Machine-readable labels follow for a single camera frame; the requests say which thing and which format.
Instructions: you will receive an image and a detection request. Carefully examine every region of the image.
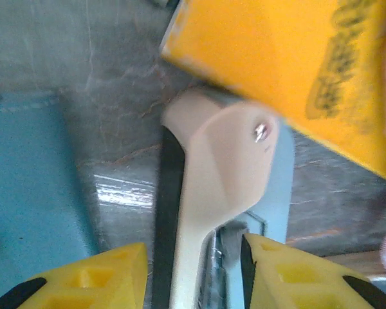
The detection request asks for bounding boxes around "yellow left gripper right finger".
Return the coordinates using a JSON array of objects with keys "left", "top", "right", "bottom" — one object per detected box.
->
[{"left": 241, "top": 233, "right": 386, "bottom": 309}]

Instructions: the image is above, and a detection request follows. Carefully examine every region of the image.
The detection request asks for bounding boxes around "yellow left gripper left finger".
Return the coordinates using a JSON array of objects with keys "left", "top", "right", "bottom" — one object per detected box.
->
[{"left": 0, "top": 242, "right": 149, "bottom": 309}]

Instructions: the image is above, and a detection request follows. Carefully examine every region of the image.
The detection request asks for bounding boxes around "teal snap notebook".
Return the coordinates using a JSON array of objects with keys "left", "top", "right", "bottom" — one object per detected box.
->
[{"left": 0, "top": 91, "right": 100, "bottom": 300}]

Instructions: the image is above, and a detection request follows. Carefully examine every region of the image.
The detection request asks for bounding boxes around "yellow book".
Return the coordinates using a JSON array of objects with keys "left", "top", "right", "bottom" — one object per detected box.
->
[{"left": 159, "top": 0, "right": 386, "bottom": 184}]

